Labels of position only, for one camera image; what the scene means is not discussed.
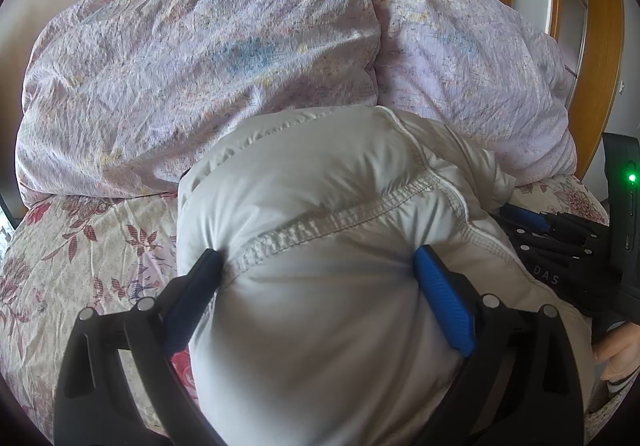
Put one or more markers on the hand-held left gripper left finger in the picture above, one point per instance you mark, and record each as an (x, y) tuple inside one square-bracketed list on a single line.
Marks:
[(192, 306)]

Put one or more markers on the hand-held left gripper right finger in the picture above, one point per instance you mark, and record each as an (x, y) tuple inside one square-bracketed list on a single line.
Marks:
[(442, 296)]

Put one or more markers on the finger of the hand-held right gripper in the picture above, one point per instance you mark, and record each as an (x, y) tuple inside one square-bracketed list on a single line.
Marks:
[(525, 215), (550, 246)]

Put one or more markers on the light grey puffer jacket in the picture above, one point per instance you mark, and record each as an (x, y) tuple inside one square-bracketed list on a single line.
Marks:
[(325, 226)]

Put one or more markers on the person's right hand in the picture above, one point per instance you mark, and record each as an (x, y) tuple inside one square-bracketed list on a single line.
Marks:
[(620, 351)]

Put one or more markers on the floral bed sheet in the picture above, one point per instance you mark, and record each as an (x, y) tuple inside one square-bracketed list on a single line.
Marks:
[(75, 266)]

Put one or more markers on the purple floral pillow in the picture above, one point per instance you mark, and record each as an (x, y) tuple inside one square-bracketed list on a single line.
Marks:
[(175, 66), (475, 66)]

